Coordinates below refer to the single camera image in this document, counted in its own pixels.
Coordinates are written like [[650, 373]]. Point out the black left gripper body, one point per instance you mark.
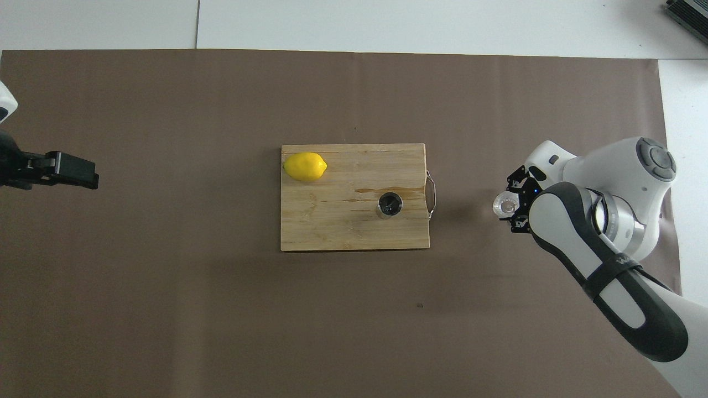
[[10, 163]]

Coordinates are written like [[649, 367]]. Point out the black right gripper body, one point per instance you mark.
[[532, 193]]

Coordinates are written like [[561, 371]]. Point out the clear glass cup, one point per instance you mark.
[[505, 204]]

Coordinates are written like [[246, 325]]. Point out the steel double jigger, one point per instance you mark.
[[390, 204]]

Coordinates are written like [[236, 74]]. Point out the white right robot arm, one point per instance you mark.
[[603, 221]]

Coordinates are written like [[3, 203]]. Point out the brown paper table mat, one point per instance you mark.
[[166, 309]]

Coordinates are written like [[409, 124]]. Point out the wooden cutting board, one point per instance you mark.
[[332, 221]]

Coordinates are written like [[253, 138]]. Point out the yellow lemon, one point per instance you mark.
[[305, 166]]

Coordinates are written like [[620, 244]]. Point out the grey ribbed device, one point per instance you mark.
[[691, 16]]

